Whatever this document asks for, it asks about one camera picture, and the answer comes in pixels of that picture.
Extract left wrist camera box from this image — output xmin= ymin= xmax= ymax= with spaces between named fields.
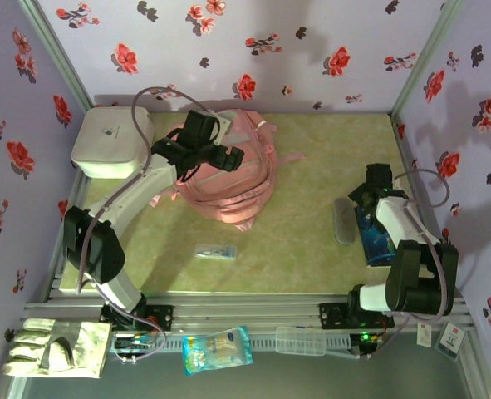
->
xmin=211 ymin=112 xmax=233 ymax=146

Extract aluminium base frame rail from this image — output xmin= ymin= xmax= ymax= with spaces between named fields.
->
xmin=20 ymin=293 xmax=477 ymax=333

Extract white storage box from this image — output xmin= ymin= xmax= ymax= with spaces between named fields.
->
xmin=70 ymin=106 xmax=155 ymax=180

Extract aluminium corner post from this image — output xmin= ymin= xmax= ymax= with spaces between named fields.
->
xmin=390 ymin=0 xmax=464 ymax=117
xmin=18 ymin=0 xmax=95 ymax=109

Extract beige work glove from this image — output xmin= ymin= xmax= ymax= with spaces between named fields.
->
xmin=2 ymin=318 xmax=113 ymax=379

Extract blue snack bag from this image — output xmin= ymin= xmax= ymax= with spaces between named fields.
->
xmin=181 ymin=325 xmax=254 ymax=377

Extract clear plastic organizer box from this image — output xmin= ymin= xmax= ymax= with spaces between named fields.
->
xmin=275 ymin=326 xmax=327 ymax=357

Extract left arm grey cable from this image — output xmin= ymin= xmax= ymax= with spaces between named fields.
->
xmin=76 ymin=86 xmax=215 ymax=365

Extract grey slotted cable duct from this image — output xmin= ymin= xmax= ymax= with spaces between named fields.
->
xmin=111 ymin=332 xmax=354 ymax=354

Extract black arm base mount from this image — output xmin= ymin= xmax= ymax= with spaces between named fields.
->
xmin=99 ymin=303 xmax=174 ymax=333
xmin=318 ymin=302 xmax=395 ymax=332

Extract clear plastic stationery pack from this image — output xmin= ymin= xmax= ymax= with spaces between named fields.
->
xmin=194 ymin=243 xmax=238 ymax=261

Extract blue ocean book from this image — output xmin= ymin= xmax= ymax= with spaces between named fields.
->
xmin=355 ymin=205 xmax=398 ymax=267

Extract pink backpack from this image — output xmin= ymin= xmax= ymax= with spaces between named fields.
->
xmin=149 ymin=108 xmax=307 ymax=233

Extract small white card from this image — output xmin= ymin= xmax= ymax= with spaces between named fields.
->
xmin=415 ymin=323 xmax=434 ymax=347

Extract grey pencil case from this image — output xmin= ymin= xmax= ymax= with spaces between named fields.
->
xmin=332 ymin=197 xmax=357 ymax=245

